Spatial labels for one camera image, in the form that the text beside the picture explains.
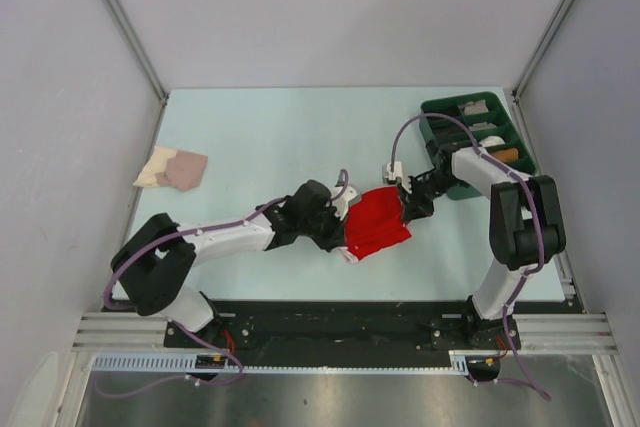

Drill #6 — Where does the right aluminium corner post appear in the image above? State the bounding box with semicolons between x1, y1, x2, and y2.
511;0;577;101

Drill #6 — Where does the aluminium frame rail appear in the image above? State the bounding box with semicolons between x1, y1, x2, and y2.
59;266;639;426

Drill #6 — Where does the beige and mauve underwear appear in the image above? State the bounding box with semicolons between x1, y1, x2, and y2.
133;146;208;192

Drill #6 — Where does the aluminium corner post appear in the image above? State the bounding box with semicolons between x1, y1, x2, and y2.
101;0;168;104
511;0;577;101

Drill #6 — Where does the light grey rolled cloth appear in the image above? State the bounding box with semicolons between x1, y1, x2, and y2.
470;122;496;132

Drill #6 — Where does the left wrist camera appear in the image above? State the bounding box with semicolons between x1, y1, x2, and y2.
330;185;361;220

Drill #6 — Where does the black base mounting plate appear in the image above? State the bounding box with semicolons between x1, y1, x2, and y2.
75;300;585;367

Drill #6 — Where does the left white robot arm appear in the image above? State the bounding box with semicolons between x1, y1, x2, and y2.
104;180;359;347

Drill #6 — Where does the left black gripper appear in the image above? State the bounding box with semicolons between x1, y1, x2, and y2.
298;201;349;253

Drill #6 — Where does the green compartment tray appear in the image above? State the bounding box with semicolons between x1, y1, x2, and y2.
419;91;537;175

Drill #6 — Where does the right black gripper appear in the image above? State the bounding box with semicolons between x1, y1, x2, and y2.
398;170;464;223

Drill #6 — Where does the white rolled cloth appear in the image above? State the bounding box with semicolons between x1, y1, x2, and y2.
479;135;505;149

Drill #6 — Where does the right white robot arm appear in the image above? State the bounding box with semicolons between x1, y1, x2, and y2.
386;147;566;348

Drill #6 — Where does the left aluminium corner post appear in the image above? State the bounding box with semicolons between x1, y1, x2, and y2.
101;0;168;104

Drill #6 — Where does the red underwear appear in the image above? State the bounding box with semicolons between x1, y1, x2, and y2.
340;186;411;263

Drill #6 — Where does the brown rolled cloth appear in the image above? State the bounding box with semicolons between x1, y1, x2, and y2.
491;147;520;164

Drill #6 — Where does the white slotted cable duct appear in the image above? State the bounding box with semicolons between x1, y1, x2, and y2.
91;352;468;376

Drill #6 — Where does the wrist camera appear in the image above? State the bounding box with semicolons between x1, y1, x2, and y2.
382;161;412;193
330;185;361;220

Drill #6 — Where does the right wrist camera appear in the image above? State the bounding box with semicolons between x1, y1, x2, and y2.
382;161;412;193

